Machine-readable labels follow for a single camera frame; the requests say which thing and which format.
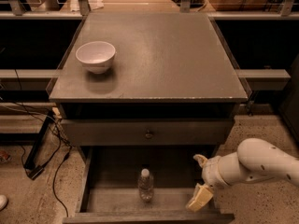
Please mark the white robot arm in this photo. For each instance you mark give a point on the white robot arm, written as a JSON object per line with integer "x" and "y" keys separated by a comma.
{"x": 254, "y": 161}

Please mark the black metal stand leg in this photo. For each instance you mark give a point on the black metal stand leg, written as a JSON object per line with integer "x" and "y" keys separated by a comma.
{"x": 30, "y": 162}

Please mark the grey wooden drawer cabinet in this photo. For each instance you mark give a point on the grey wooden drawer cabinet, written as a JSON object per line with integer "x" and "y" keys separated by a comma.
{"x": 167, "y": 66}

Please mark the closed top drawer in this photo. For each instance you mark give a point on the closed top drawer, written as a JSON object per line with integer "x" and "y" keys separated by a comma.
{"x": 131, "y": 132}

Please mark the white shoe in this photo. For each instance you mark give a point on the white shoe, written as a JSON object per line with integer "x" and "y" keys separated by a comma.
{"x": 3, "y": 202}

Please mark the white paper sheet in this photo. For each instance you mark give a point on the white paper sheet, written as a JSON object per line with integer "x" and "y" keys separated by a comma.
{"x": 94, "y": 4}

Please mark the open middle drawer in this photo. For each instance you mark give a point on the open middle drawer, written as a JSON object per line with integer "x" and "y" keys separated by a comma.
{"x": 110, "y": 192}

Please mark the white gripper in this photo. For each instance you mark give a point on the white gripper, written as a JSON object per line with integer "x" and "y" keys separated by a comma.
{"x": 211, "y": 172}

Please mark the clear plastic water bottle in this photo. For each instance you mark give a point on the clear plastic water bottle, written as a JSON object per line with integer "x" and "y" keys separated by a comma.
{"x": 145, "y": 185}

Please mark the round metal drawer knob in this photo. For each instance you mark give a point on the round metal drawer knob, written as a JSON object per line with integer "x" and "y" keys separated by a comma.
{"x": 149, "y": 134}

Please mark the white ceramic bowl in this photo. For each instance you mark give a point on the white ceramic bowl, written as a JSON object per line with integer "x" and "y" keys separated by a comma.
{"x": 96, "y": 57}

